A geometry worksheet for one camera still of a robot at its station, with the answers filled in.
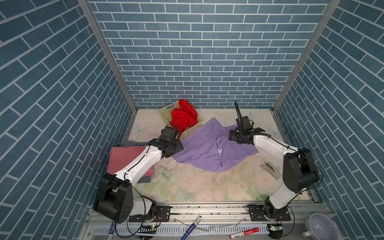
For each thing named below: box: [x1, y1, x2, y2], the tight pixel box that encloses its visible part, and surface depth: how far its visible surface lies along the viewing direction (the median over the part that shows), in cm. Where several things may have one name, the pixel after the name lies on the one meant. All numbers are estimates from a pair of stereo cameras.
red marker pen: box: [229, 227, 260, 239], surface depth 69 cm
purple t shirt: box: [172, 117, 259, 172], surface depth 98 cm
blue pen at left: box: [107, 220, 116, 240], surface depth 70 cm
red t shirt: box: [170, 99, 199, 135], surface depth 110 cm
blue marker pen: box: [180, 215, 202, 240], surface depth 70 cm
